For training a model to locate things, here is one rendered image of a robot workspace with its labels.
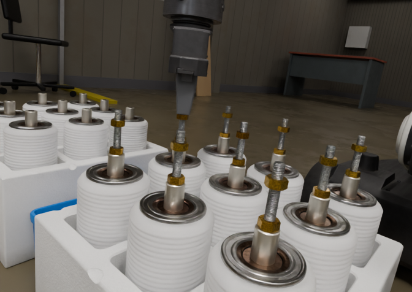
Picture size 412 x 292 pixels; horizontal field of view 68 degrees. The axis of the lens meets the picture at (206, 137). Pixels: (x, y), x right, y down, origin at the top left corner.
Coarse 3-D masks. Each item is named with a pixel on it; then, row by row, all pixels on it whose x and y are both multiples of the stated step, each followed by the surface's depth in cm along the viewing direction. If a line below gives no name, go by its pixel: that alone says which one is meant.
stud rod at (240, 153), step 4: (244, 124) 41; (240, 128) 42; (244, 128) 41; (244, 132) 41; (240, 140) 42; (244, 140) 42; (240, 144) 42; (244, 144) 42; (240, 148) 42; (240, 152) 42; (236, 156) 42; (240, 156) 42
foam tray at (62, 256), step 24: (48, 216) 43; (72, 216) 45; (48, 240) 40; (72, 240) 38; (384, 240) 48; (48, 264) 41; (72, 264) 36; (96, 264) 35; (120, 264) 38; (384, 264) 41; (48, 288) 42; (72, 288) 37; (96, 288) 33; (120, 288) 31; (360, 288) 36; (384, 288) 40
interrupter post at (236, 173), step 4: (232, 164) 43; (232, 168) 42; (236, 168) 42; (240, 168) 42; (244, 168) 42; (232, 172) 42; (236, 172) 42; (240, 172) 42; (244, 172) 43; (232, 176) 42; (236, 176) 42; (240, 176) 42; (244, 176) 43; (228, 180) 43; (232, 180) 42; (236, 180) 42; (240, 180) 42; (228, 184) 43; (232, 184) 43; (236, 184) 42; (240, 184) 43
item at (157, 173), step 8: (152, 160) 50; (152, 168) 48; (160, 168) 47; (168, 168) 47; (200, 168) 49; (152, 176) 48; (160, 176) 47; (192, 176) 47; (200, 176) 49; (152, 184) 48; (160, 184) 47; (192, 184) 48; (200, 184) 49; (152, 192) 49; (192, 192) 48
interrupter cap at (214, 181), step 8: (216, 176) 45; (224, 176) 46; (216, 184) 42; (224, 184) 43; (248, 184) 44; (256, 184) 44; (224, 192) 40; (232, 192) 40; (240, 192) 41; (248, 192) 41; (256, 192) 41
